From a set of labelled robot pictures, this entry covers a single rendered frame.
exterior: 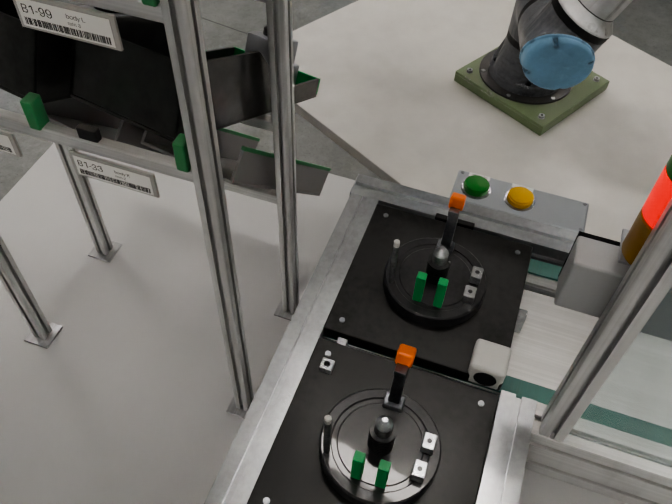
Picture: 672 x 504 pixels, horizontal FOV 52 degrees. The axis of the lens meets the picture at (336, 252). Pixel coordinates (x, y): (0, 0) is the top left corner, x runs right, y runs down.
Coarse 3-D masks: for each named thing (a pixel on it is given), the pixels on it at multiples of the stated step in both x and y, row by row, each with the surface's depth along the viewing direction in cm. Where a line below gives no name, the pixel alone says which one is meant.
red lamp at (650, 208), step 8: (664, 168) 55; (664, 176) 55; (656, 184) 56; (664, 184) 55; (656, 192) 56; (664, 192) 55; (648, 200) 57; (656, 200) 56; (664, 200) 55; (648, 208) 57; (656, 208) 56; (664, 208) 55; (648, 216) 57; (656, 216) 56; (648, 224) 57
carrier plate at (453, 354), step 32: (384, 224) 102; (416, 224) 102; (384, 256) 98; (480, 256) 99; (512, 256) 99; (352, 288) 95; (512, 288) 95; (352, 320) 91; (384, 320) 91; (480, 320) 92; (512, 320) 92; (384, 352) 90; (416, 352) 88; (448, 352) 89
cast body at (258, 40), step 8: (256, 32) 81; (264, 32) 81; (248, 40) 81; (256, 40) 80; (264, 40) 79; (248, 48) 81; (256, 48) 80; (264, 48) 80; (296, 48) 82; (264, 56) 80; (296, 64) 84; (296, 72) 85
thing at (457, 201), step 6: (450, 198) 92; (456, 198) 92; (462, 198) 92; (450, 204) 92; (456, 204) 92; (462, 204) 92; (450, 210) 91; (456, 210) 91; (450, 216) 93; (456, 216) 91; (450, 222) 94; (456, 222) 94; (450, 228) 94; (444, 234) 95; (450, 234) 95; (444, 240) 95; (450, 240) 95
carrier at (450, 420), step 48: (336, 384) 85; (384, 384) 85; (432, 384) 86; (288, 432) 81; (336, 432) 79; (384, 432) 74; (432, 432) 80; (480, 432) 82; (288, 480) 78; (336, 480) 76; (384, 480) 73; (432, 480) 77; (480, 480) 78
